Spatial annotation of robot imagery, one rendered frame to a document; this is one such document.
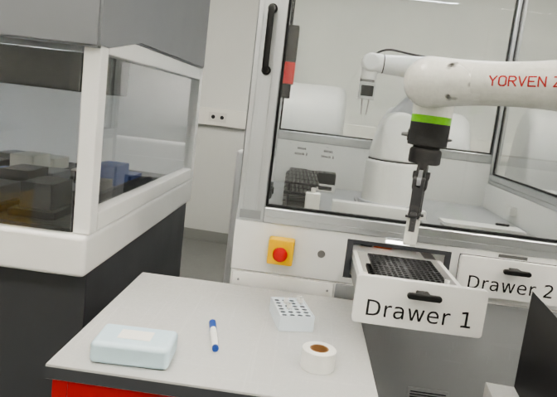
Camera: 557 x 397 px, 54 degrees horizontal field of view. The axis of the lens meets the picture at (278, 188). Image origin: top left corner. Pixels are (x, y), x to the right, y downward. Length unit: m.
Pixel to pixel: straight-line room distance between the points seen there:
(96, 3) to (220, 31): 3.57
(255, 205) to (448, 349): 0.69
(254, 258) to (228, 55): 3.44
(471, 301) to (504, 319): 0.43
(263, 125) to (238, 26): 3.39
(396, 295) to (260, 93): 0.66
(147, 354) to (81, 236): 0.44
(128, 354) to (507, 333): 1.08
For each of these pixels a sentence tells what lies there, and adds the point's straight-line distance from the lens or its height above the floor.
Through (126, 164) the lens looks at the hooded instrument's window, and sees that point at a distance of 1.69.
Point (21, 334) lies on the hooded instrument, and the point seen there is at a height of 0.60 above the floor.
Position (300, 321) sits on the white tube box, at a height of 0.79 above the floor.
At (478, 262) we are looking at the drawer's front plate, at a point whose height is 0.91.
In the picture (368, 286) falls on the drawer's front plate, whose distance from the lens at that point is 1.25.
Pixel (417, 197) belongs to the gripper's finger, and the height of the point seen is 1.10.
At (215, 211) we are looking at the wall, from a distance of 4.95.
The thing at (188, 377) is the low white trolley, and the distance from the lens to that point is 1.09.
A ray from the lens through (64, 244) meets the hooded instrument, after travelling 1.44.
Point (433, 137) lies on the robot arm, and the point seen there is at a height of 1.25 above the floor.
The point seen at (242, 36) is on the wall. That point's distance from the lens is 4.86.
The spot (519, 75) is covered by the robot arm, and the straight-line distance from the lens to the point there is 1.17.
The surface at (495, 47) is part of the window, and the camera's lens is 1.62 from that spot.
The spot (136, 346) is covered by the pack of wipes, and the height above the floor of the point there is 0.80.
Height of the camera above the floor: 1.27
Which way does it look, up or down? 8 degrees down
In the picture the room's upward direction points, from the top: 7 degrees clockwise
